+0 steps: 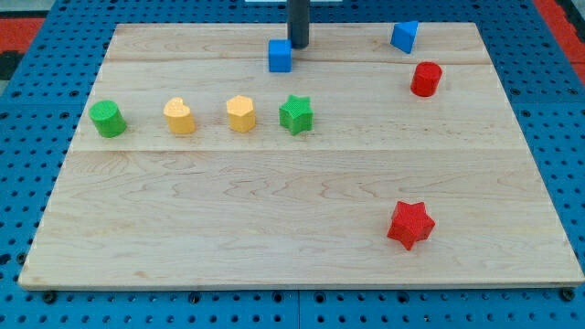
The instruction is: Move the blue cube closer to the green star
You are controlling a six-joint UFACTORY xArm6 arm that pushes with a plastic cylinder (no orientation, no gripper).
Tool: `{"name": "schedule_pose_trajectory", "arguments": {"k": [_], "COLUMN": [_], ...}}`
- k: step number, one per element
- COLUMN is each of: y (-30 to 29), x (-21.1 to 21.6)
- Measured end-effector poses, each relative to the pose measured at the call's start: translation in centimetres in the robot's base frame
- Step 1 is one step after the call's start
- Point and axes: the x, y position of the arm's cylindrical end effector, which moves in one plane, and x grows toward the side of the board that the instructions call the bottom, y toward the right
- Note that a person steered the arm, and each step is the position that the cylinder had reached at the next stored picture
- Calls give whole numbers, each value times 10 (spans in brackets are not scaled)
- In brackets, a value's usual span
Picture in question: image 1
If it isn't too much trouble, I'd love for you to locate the red star block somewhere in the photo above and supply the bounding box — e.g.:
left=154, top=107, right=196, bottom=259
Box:
left=387, top=201, right=435, bottom=250

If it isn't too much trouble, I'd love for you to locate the red cylinder block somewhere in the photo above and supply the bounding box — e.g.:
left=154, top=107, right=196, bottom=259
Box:
left=410, top=61, right=442, bottom=97

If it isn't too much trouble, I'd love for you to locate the yellow hexagon block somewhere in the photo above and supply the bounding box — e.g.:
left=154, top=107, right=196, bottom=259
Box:
left=226, top=95, right=256, bottom=133

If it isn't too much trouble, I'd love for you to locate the blue cube block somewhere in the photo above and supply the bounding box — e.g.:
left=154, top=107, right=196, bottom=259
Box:
left=268, top=39, right=293, bottom=72

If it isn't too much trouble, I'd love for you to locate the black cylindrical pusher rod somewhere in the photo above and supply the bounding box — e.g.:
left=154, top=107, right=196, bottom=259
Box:
left=287, top=0, right=310, bottom=49

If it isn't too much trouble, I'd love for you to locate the green cylinder block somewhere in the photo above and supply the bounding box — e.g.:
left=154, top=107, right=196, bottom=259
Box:
left=89, top=100, right=127, bottom=138

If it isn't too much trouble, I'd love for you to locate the light wooden board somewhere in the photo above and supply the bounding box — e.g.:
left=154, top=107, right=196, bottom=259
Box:
left=18, top=23, right=584, bottom=291

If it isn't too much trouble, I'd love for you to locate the green star block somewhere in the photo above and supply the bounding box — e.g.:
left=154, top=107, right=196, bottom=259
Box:
left=279, top=95, right=314, bottom=135

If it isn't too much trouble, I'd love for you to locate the blue triangular prism block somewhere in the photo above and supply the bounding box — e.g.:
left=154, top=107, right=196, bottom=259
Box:
left=390, top=21, right=419, bottom=54

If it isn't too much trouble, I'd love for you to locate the yellow heart block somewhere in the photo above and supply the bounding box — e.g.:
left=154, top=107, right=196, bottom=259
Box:
left=163, top=97, right=196, bottom=134

